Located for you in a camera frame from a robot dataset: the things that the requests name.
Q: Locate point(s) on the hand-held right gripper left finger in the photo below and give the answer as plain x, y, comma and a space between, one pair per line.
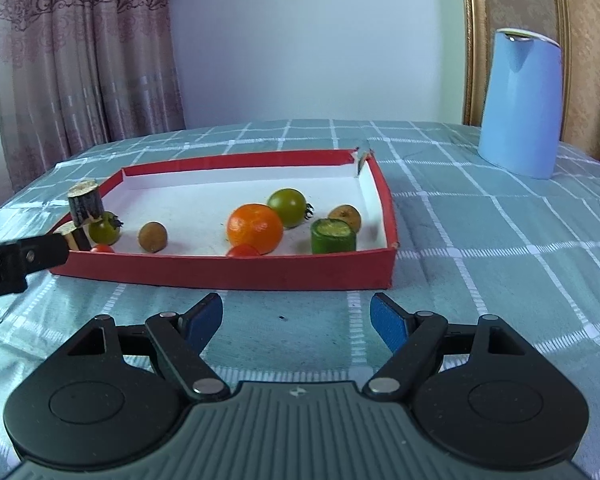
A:
205, 321

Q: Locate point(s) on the pink patterned curtain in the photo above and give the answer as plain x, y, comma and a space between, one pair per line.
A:
90, 60

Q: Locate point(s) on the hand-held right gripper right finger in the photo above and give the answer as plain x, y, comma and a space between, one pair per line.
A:
387, 322

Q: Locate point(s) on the red cardboard box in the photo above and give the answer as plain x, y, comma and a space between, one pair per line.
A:
195, 195

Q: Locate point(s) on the green cut cucumber piece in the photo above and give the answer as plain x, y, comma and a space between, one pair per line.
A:
331, 239

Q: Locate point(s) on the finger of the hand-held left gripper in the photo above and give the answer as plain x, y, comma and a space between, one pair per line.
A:
45, 253

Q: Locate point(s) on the orange tangerine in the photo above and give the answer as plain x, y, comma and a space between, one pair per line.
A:
255, 227

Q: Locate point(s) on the notched dark sugarcane piece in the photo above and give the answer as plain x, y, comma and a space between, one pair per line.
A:
75, 237

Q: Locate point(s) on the small green tomato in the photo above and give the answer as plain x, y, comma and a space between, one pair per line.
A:
104, 230

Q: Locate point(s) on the blue kettle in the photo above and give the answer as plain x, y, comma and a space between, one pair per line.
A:
522, 110

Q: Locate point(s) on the large green tomato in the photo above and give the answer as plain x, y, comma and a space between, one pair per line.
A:
287, 206

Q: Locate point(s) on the red cherry tomato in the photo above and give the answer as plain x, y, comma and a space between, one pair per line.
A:
102, 249
242, 251

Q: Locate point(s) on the brown longan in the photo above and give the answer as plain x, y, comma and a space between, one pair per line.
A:
346, 216
152, 237

